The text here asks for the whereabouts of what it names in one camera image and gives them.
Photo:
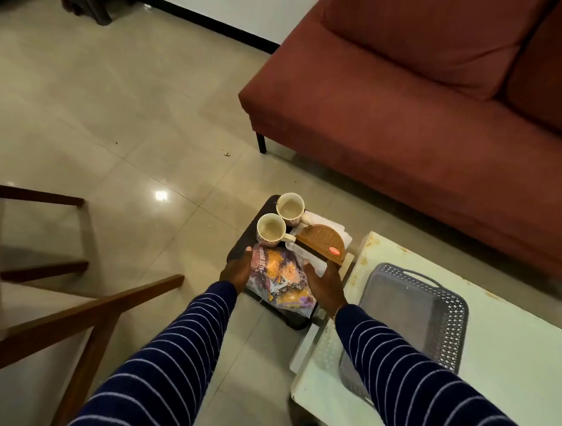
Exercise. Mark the person's right hand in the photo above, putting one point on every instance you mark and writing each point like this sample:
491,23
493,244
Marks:
329,292

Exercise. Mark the person's left hand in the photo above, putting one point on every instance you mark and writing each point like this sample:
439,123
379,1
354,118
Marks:
235,272

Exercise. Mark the clear zip bag red seal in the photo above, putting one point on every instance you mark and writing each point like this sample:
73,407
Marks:
281,281

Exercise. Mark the brown plastic napkin holder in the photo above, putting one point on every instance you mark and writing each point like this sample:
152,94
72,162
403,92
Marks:
318,241

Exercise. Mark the white floral mug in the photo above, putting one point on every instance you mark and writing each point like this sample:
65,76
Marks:
268,229
290,206

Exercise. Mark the white paper napkins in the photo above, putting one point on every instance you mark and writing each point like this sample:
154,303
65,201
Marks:
344,237

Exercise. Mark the grey perforated plastic tray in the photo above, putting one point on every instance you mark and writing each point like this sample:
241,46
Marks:
412,303

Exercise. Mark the person's left forearm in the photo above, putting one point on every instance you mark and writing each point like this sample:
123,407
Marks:
175,351

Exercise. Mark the person's right forearm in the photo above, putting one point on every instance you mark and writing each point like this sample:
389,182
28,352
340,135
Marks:
395,364

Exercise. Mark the white glass coffee table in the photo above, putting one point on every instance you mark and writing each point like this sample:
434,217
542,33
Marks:
505,329

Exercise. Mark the dark woven plastic stool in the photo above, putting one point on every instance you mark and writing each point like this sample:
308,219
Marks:
243,237

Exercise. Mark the red fabric sofa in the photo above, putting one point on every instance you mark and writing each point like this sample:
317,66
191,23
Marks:
395,153

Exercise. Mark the red sofa back cushion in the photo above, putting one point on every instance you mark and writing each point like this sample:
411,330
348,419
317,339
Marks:
540,79
417,44

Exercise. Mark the wooden chair frame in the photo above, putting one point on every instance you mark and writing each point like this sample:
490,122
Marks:
109,303

